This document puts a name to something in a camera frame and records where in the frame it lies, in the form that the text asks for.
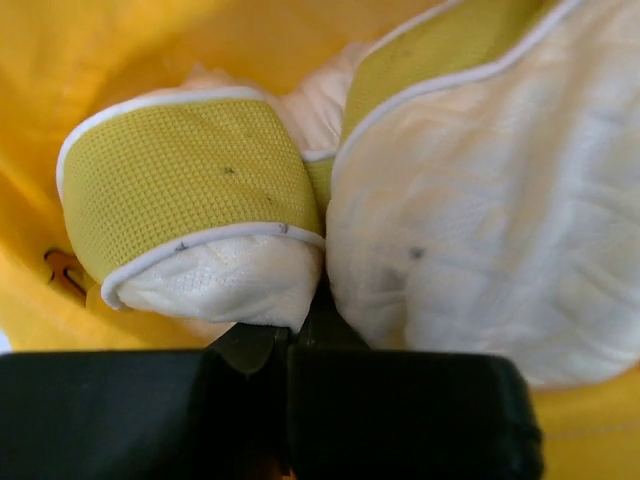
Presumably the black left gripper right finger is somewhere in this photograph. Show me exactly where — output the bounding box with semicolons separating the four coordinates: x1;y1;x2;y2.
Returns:
287;287;544;479

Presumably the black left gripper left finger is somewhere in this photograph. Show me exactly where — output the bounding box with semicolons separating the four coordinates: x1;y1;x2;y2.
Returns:
1;325;289;479

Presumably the cream white pillow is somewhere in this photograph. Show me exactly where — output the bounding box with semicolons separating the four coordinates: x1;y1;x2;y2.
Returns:
56;1;639;387

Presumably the yellow printed pillowcase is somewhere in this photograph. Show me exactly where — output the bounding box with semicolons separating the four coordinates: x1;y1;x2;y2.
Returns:
1;1;639;479

